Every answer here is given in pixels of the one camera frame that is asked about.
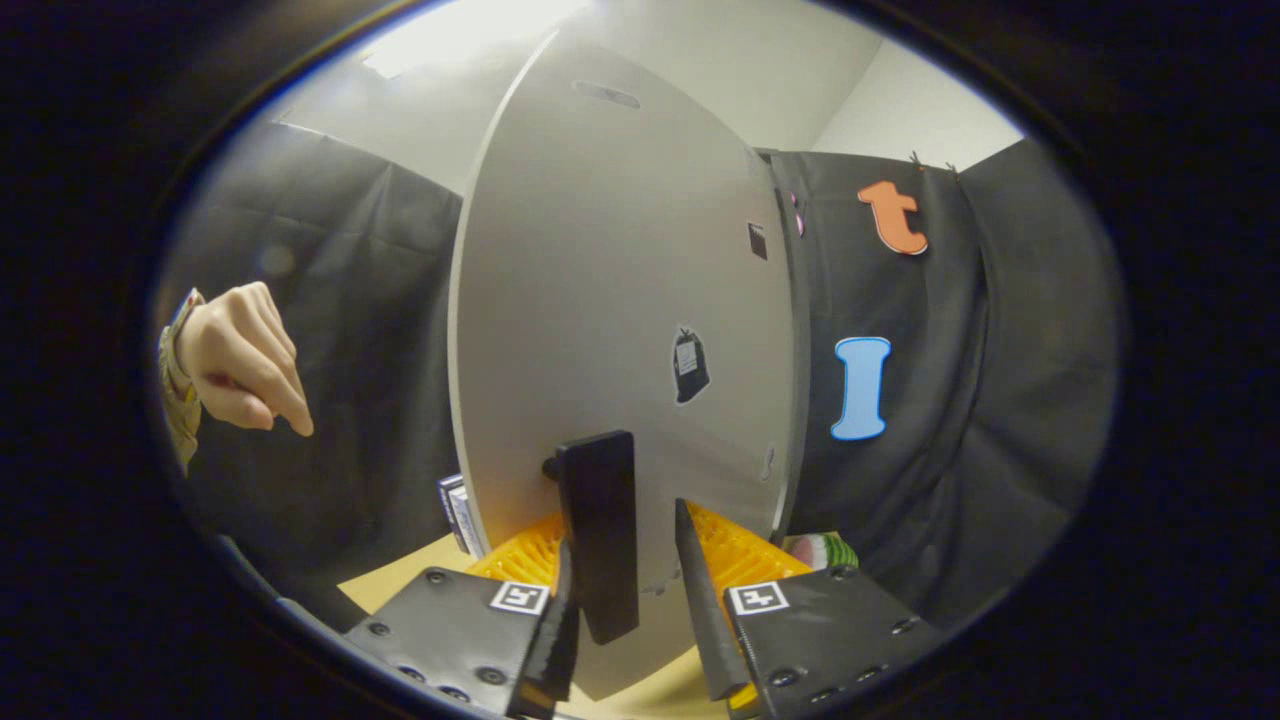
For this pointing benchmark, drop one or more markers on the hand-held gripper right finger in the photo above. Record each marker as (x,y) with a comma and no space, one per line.
(705,620)

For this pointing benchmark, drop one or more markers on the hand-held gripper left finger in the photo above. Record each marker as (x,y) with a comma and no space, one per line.
(550,655)

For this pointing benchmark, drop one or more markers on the grey shoe cabinet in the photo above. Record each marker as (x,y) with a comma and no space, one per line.
(797,350)

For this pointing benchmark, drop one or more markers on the white shoe cabinet door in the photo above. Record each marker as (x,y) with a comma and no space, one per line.
(600,280)

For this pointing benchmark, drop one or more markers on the green striped watermelon toy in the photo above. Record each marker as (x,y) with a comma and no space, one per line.
(830,552)

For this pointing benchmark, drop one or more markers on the grey cover book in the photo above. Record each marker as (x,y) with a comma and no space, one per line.
(467,520)

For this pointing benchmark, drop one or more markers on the blue cover book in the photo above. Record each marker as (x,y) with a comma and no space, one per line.
(445,505)

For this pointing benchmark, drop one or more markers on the black backdrop cloth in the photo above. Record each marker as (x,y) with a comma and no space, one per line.
(1000,400)

